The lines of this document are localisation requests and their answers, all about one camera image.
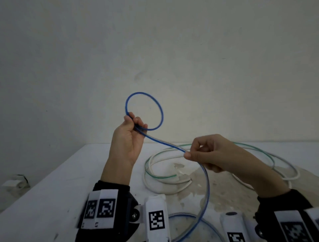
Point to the black wristband with markers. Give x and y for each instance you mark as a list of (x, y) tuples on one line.
[(286, 219), (109, 212)]

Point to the person's left forearm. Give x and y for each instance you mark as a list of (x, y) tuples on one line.
[(117, 172)]

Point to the person's right hand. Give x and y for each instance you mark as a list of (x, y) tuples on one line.
[(219, 154)]

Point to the black right wristband with markers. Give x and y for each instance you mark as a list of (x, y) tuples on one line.
[(286, 219)]

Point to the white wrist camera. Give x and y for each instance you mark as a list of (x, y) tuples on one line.
[(157, 207), (234, 224)]

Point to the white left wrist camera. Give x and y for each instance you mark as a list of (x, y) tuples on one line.
[(157, 207)]

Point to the black left wristband with markers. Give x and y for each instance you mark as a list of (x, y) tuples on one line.
[(109, 212)]

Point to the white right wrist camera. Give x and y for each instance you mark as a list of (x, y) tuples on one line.
[(234, 224)]

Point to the person's left hand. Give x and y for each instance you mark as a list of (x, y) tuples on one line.
[(124, 142)]

